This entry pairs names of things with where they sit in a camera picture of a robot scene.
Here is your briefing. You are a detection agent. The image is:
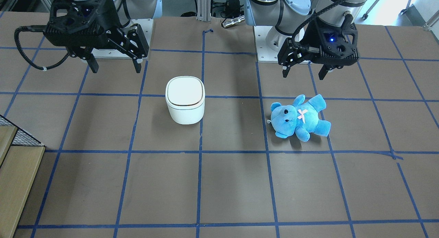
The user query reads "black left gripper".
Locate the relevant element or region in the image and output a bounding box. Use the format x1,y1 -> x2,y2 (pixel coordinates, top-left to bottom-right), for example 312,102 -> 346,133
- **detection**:
277,17 -> 359,80

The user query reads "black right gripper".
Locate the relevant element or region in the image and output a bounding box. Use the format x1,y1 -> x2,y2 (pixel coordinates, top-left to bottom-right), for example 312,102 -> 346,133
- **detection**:
43,0 -> 149,73

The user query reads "white trash can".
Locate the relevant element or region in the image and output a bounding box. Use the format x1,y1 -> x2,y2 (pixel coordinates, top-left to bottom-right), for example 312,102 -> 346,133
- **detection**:
165,76 -> 205,124

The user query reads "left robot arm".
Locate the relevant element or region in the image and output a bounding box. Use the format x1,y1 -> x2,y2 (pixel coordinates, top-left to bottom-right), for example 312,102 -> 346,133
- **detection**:
244,0 -> 367,80

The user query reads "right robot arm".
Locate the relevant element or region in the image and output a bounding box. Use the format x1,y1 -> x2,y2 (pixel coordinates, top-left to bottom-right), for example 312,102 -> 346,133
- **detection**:
43,0 -> 163,73

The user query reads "blue teddy bear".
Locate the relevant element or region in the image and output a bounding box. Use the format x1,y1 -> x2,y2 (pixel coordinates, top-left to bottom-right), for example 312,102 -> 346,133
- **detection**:
267,94 -> 331,142

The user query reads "silver metal cylinder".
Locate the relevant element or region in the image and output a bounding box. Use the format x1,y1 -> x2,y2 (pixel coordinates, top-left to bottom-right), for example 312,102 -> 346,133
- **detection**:
221,15 -> 246,29

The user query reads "black power adapter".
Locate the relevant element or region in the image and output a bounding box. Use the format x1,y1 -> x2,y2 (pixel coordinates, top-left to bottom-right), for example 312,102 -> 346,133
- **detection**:
224,0 -> 240,18

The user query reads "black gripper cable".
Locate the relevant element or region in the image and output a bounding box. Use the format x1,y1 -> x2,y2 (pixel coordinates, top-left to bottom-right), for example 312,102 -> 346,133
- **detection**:
14,25 -> 69,72

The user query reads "aluminium profile post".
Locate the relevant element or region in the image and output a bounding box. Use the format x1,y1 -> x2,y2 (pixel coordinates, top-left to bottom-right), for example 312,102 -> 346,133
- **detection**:
195,0 -> 213,23

